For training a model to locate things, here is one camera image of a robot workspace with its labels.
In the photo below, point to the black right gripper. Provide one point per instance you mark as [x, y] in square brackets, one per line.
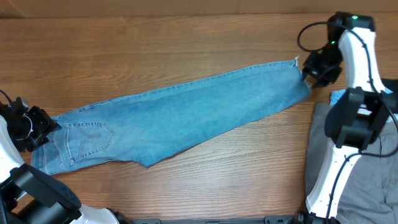
[311, 70]

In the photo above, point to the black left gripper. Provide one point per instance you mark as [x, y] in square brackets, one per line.
[46, 126]

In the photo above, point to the light blue denim jeans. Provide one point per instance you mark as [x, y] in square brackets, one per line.
[151, 126]

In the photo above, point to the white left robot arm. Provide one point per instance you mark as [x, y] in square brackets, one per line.
[29, 195]

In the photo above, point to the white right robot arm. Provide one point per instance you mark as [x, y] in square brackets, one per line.
[357, 118]

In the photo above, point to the bright blue crumpled cloth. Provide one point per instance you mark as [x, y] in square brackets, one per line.
[335, 96]

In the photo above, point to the black folded garment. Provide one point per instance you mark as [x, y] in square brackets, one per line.
[390, 85]

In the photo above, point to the brown cardboard back panel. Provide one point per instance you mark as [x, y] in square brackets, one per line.
[108, 8]

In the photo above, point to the grey folded garment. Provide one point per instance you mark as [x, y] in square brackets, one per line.
[370, 194]

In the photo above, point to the black rail at table edge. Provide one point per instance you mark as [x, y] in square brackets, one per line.
[273, 219]

